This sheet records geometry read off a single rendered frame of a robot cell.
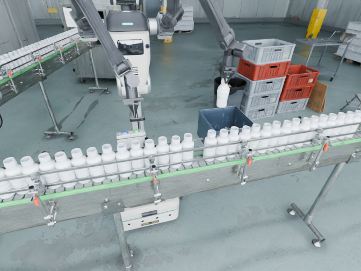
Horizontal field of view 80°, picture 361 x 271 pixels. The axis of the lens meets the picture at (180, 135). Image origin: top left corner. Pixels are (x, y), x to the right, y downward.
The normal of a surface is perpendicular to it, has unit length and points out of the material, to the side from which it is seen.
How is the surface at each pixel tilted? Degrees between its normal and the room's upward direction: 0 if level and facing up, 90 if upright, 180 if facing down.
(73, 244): 0
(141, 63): 90
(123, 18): 90
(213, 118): 90
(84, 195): 90
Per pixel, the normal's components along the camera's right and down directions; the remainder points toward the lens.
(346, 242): 0.03, -0.82
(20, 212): 0.27, 0.55
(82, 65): -0.04, 0.57
